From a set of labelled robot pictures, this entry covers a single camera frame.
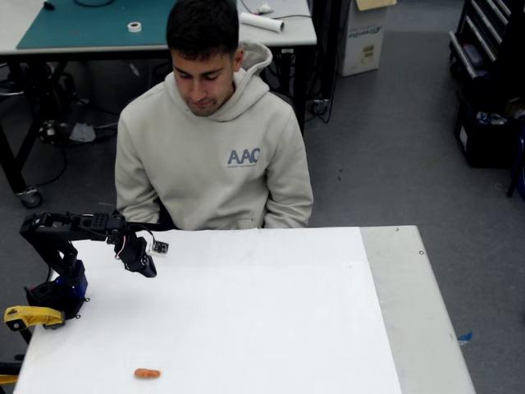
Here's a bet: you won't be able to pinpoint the large white paper sheet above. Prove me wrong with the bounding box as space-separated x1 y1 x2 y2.
12 226 404 394

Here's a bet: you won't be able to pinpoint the yellow table clamp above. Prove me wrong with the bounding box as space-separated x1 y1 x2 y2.
3 305 66 332

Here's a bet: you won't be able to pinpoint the man in beige hoodie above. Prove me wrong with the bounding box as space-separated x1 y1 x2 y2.
114 0 315 231

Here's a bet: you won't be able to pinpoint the white crumpled bag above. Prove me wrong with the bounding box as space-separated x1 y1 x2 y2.
68 121 97 143

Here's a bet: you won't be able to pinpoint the grey work table black legs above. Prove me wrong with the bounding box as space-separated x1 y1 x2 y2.
0 0 319 208

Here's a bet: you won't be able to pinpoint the green cutting mat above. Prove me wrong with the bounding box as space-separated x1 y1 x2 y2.
16 0 239 51

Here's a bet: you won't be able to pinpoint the white paper roll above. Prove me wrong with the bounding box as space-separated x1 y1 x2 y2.
239 11 285 34

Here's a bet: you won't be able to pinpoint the white cardboard box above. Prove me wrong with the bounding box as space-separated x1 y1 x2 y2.
337 0 399 78

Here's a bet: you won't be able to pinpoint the black storage crate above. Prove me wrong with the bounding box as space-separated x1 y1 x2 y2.
452 88 525 169

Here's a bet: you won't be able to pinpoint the blue chair leg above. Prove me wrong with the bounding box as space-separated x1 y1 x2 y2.
506 131 525 199

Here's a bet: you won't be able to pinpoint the black metal drawer rack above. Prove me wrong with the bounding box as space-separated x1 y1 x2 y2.
447 0 514 80

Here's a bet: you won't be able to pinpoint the small white camera board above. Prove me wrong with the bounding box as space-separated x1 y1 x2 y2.
145 241 171 258

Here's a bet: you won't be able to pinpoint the thin black camera cable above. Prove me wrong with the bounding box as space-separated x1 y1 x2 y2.
130 222 158 247

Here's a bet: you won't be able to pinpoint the yellow black clamp handle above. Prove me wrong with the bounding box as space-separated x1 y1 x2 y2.
0 361 21 386

